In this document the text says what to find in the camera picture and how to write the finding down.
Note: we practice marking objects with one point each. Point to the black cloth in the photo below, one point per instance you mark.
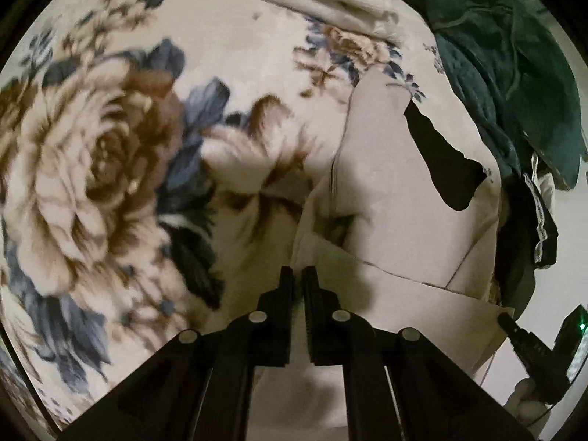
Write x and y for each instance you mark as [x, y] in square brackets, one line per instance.
[443, 161]

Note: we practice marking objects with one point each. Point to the dark green garment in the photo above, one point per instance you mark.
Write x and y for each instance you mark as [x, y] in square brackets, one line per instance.
[496, 55]

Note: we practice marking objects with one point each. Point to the black garment with lace trim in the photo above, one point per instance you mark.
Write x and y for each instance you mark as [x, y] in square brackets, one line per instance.
[528, 248]

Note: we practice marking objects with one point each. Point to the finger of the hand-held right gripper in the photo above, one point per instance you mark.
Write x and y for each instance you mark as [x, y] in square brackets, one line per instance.
[523, 337]

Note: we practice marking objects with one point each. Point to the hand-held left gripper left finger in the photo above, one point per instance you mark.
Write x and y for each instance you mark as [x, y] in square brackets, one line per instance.
[285, 317]

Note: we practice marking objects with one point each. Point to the floral printed blanket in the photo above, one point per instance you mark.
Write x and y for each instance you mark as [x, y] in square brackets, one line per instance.
[115, 156]

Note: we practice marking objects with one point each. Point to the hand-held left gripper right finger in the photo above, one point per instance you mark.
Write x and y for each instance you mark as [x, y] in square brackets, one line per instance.
[311, 317]

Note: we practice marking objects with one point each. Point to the beige small garment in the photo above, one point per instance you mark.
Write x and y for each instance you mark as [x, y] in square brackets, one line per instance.
[381, 156]

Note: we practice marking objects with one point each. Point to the person's right hand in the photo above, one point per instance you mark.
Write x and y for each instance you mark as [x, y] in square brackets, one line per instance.
[528, 399]

